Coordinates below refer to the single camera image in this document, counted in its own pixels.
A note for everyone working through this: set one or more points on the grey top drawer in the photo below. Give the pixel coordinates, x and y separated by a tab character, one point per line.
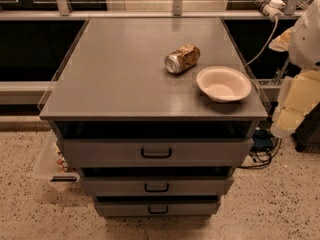
98	153

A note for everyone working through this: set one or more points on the grey drawer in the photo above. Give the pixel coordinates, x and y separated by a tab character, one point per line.
175	208
98	153
156	186

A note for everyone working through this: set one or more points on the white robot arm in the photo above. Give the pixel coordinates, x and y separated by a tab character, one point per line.
299	95

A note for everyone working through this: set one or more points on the grey drawer cabinet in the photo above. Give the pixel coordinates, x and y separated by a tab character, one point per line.
115	85

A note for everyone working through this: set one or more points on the grey middle drawer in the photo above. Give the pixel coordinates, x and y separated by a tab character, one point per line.
156	186

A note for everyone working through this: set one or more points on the grey bottom drawer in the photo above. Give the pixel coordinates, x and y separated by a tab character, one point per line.
175	208

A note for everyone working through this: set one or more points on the crushed gold soda can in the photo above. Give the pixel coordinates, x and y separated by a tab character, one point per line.
182	59

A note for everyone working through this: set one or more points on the white paper bowl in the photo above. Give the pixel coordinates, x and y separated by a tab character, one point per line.
223	84

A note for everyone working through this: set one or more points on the clear plastic side bin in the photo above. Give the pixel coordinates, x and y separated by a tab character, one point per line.
51	168

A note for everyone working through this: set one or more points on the white power strip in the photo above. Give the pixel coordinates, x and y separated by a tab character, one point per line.
270	8

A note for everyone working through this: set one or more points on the grey metal shelf rail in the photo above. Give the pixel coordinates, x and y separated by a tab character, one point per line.
83	15

